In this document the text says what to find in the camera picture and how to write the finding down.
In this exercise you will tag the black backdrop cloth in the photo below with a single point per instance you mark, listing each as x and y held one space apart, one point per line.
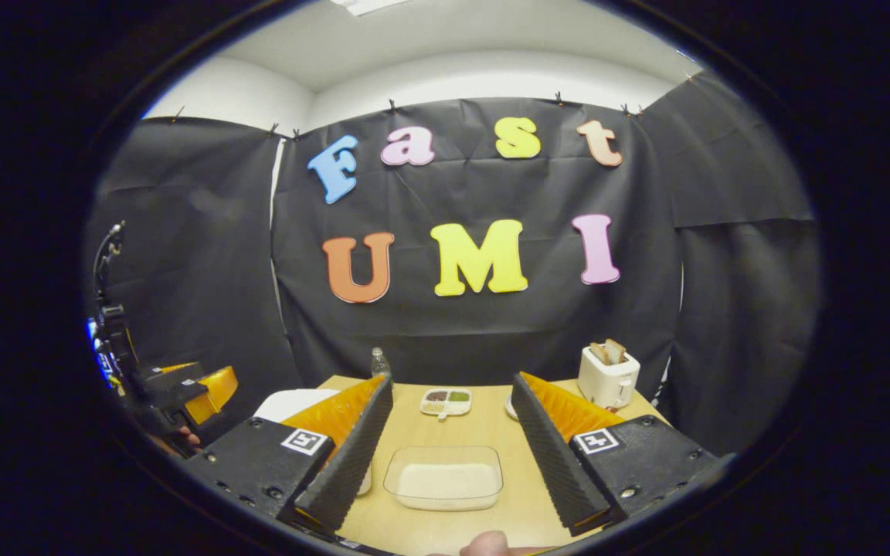
723 309

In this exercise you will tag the clear plastic bottle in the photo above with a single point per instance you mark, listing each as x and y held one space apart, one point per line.
380 364

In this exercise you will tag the white rice cooker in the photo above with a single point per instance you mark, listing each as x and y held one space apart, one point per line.
290 403

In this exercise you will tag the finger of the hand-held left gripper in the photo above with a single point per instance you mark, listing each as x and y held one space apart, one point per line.
182 366
213 390

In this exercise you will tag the white divided dish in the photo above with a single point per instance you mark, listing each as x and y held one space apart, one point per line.
445 403

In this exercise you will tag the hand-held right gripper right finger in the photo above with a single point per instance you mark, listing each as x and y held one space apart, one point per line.
549 463

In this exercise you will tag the white round plate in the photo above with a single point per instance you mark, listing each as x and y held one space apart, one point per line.
510 408

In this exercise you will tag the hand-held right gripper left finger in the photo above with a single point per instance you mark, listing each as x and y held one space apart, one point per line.
352 463

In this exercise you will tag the white toaster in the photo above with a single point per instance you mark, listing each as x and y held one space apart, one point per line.
607 382

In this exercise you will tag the toast slice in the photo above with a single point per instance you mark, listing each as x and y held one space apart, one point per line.
617 349
601 354

